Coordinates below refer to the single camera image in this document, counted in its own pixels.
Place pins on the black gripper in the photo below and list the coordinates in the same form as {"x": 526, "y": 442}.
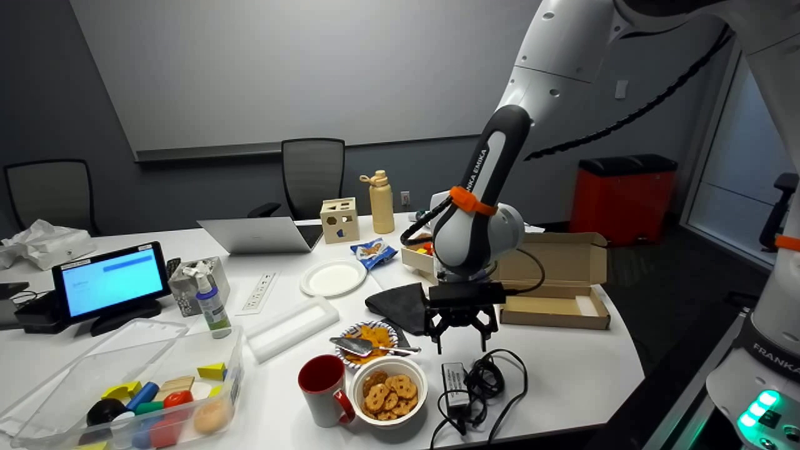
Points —
{"x": 464, "y": 302}

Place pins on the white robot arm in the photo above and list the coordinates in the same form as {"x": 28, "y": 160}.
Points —
{"x": 555, "y": 60}

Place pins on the wooden box of toys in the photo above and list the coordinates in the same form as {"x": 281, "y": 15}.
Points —
{"x": 421, "y": 258}

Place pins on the brown cardboard box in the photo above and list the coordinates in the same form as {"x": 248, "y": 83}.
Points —
{"x": 555, "y": 280}

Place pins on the grey tissue box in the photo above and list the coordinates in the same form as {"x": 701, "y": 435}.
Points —
{"x": 193, "y": 277}

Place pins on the black cloth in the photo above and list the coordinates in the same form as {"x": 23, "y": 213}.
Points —
{"x": 401, "y": 306}

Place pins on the white bowl of pretzels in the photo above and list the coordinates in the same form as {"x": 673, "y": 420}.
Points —
{"x": 390, "y": 397}

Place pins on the small bowl with spoon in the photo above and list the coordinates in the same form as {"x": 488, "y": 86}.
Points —
{"x": 366, "y": 340}

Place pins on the blue snack packet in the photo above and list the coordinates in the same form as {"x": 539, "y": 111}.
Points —
{"x": 373, "y": 253}

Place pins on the white round plate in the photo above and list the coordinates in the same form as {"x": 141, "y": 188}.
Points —
{"x": 334, "y": 277}

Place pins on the red mug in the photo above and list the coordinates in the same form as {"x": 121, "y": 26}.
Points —
{"x": 324, "y": 385}

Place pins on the beige water bottle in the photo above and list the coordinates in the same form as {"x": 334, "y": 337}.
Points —
{"x": 380, "y": 201}

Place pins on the white rectangular tray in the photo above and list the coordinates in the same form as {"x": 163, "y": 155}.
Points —
{"x": 281, "y": 332}

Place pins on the wooden shape sorter cube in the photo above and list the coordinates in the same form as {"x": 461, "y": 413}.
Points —
{"x": 338, "y": 218}

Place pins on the red bin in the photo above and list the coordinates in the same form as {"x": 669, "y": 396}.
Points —
{"x": 624, "y": 197}

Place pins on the black office chair right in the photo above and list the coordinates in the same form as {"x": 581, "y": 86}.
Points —
{"x": 310, "y": 172}

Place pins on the black office chair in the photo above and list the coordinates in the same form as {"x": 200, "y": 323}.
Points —
{"x": 56, "y": 190}
{"x": 310, "y": 172}

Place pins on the silver laptop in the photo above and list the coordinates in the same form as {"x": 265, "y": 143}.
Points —
{"x": 263, "y": 235}

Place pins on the sanitizer spray bottle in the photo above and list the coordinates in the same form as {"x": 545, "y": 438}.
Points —
{"x": 209, "y": 297}

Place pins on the clear bin of toys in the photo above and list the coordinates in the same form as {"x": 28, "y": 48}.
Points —
{"x": 149, "y": 385}

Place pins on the tablet with blue screen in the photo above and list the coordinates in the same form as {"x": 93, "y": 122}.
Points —
{"x": 113, "y": 287}

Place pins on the black office chair far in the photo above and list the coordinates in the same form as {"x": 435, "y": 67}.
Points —
{"x": 56, "y": 190}

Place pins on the crumpled white plastic bag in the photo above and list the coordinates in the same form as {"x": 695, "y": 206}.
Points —
{"x": 45, "y": 246}

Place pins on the aluminium frame stand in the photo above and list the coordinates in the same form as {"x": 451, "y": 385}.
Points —
{"x": 693, "y": 420}

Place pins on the wall whiteboard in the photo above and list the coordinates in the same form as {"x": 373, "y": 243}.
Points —
{"x": 209, "y": 78}

